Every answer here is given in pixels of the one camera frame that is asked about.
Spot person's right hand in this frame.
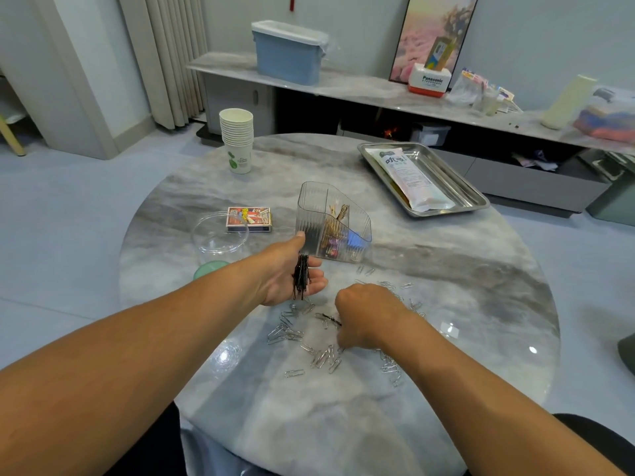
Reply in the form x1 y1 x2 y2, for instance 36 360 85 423
334 283 418 353

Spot person's left hand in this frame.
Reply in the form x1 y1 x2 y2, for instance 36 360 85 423
243 231 329 308

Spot pile of floss picks and clips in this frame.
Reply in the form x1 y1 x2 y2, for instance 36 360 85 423
263 198 423 387

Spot colourful matchbox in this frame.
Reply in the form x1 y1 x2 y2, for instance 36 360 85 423
225 205 273 232

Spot clear ribbed organizer box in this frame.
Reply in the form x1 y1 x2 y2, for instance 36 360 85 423
294 180 374 264

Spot pale green plastic lid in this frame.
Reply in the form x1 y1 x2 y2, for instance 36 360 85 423
193 258 232 280

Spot clear round plastic bowl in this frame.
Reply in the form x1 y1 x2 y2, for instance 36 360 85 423
190 211 251 260

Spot group of white paper cups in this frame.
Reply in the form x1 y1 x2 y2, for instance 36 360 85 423
218 108 256 175

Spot clear printed plastic bag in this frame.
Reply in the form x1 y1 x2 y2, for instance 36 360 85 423
375 147 456 214

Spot metal tray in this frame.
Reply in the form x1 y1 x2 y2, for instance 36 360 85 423
358 141 491 219

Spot person's right forearm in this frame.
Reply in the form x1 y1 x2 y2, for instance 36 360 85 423
392 317 621 476

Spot person's left forearm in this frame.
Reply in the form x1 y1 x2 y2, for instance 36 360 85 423
0 262 264 476

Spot white box in cabinet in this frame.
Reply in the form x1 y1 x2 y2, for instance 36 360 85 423
411 124 452 149

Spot grey cabinet with marble top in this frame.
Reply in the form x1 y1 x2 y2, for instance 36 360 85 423
187 51 635 214

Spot blue storage box white lid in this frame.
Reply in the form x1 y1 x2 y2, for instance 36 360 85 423
250 19 331 87

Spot loose papers in cabinet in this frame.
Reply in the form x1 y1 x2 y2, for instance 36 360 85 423
513 151 562 171

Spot white and red small box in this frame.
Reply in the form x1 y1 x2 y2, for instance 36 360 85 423
407 64 452 99

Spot clear bag of snacks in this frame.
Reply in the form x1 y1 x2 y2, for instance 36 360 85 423
446 69 486 106

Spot beige curtain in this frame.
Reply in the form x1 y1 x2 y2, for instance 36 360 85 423
117 0 212 132

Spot trash bin with black bag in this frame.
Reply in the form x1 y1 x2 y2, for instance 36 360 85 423
618 332 635 375

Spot small colourful box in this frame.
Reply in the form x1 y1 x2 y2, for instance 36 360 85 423
425 37 456 72

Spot grey green storage bin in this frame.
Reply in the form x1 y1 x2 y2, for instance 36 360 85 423
585 151 635 228

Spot framed pink picture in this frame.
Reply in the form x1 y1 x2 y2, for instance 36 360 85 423
390 0 480 85

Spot cream paper roll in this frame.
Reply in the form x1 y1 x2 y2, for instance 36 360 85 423
540 74 599 131

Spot clear storage box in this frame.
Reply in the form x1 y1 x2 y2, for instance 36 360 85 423
573 86 635 145

